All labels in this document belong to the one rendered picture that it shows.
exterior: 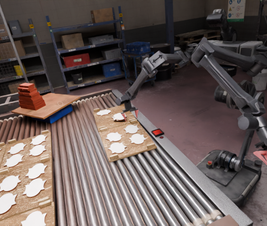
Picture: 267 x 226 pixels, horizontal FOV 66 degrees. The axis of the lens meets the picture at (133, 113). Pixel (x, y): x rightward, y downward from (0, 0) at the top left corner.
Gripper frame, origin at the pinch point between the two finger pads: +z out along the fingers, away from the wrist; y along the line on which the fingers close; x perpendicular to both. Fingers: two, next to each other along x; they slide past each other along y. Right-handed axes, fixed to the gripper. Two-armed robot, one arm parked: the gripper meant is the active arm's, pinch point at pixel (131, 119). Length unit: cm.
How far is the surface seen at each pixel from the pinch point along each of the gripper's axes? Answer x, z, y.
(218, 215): -89, 36, 12
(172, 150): -37.3, 21.2, 15.5
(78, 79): 426, -52, -35
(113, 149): -23.3, 12.7, -22.2
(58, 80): 484, -61, -92
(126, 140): -15.4, 11.6, -10.7
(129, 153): -30.6, 16.0, -12.9
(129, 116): 19.6, 1.7, 3.0
